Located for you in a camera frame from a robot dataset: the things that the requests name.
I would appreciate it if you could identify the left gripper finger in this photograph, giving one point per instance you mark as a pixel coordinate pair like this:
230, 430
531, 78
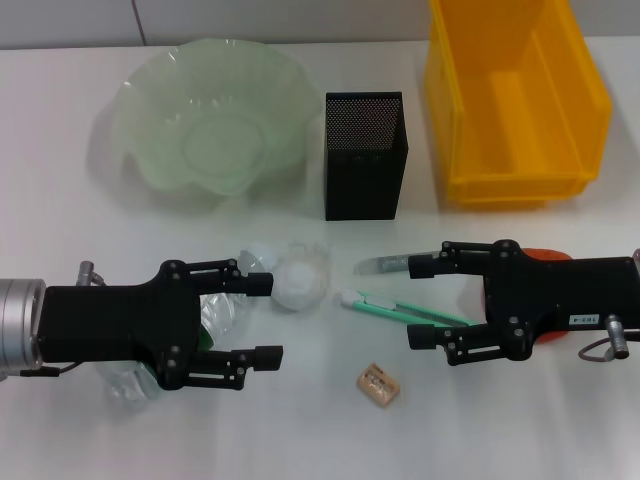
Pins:
267, 357

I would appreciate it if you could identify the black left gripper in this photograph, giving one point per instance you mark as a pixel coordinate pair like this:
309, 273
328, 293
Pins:
100, 320

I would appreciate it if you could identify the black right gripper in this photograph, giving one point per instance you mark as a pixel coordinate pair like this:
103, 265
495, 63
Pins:
575, 290

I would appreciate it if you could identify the green utility knife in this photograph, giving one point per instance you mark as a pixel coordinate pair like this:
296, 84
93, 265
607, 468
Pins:
380, 305

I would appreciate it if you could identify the clear water bottle green label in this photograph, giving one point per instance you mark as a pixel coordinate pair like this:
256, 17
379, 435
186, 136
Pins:
220, 315

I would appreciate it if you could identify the red pepper toy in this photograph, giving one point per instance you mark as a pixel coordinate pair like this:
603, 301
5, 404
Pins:
550, 254

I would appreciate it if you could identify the silver glitter pen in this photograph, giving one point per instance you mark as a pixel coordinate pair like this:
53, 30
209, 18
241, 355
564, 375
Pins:
385, 264

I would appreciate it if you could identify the beige eraser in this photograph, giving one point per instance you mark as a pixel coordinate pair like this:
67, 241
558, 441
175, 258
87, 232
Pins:
380, 386

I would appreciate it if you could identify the black mesh pen holder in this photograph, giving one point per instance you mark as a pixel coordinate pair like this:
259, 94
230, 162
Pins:
365, 175

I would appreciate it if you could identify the green glass fruit plate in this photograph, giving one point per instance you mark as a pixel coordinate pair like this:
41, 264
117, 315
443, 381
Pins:
200, 125

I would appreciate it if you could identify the yellow plastic bin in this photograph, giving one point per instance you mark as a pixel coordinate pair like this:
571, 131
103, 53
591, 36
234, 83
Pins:
500, 100

